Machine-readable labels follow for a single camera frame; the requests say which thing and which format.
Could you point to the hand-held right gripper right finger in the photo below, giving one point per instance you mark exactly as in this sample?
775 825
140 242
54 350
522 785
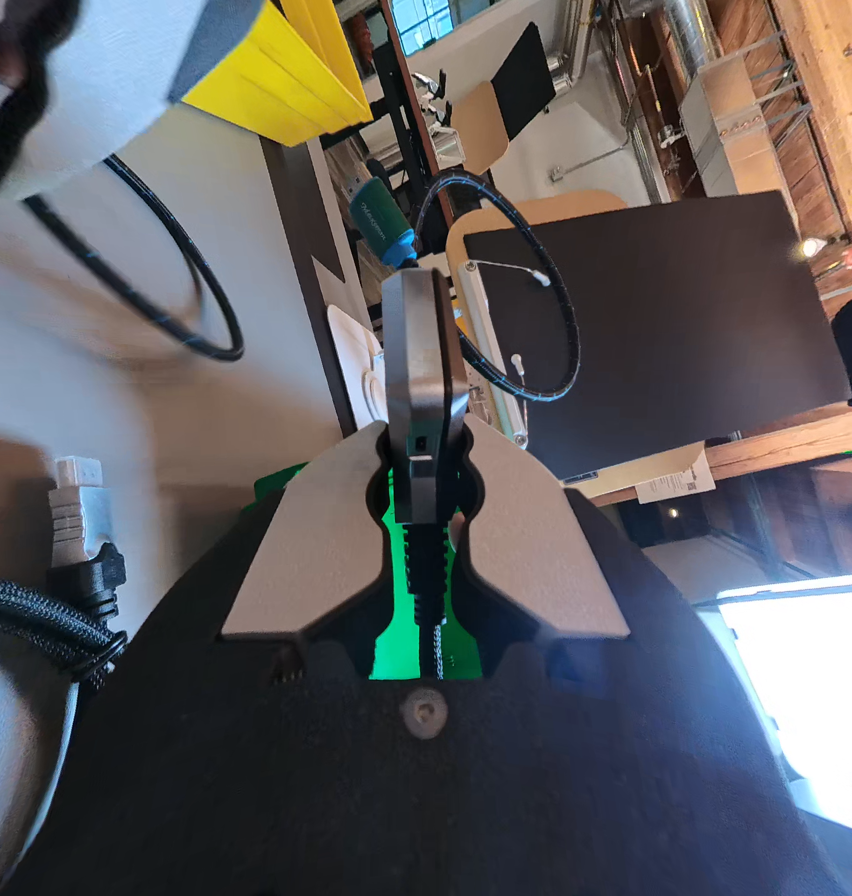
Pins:
538 553

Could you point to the bright softbox light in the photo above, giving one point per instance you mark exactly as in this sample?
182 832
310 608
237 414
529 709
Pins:
804 686

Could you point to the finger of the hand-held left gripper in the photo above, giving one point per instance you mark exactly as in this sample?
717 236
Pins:
104 84

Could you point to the white tipped pin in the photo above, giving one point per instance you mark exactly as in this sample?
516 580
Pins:
520 366
541 279

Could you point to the yellow plastic bin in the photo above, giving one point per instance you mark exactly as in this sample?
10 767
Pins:
286 77

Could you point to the white paper label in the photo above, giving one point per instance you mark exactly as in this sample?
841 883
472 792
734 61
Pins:
675 485

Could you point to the green plastic bin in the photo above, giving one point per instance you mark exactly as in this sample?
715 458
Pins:
398 644

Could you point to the black panel with wooden rim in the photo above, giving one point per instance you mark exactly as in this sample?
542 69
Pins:
510 84
678 336

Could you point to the silver air duct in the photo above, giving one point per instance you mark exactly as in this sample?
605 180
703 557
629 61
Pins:
741 98

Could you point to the black HDMI switch box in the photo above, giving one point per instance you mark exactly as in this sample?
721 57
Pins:
419 350

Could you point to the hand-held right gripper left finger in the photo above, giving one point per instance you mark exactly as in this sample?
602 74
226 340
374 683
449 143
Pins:
314 553

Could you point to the wooden beam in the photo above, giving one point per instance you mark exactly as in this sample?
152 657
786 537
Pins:
790 445

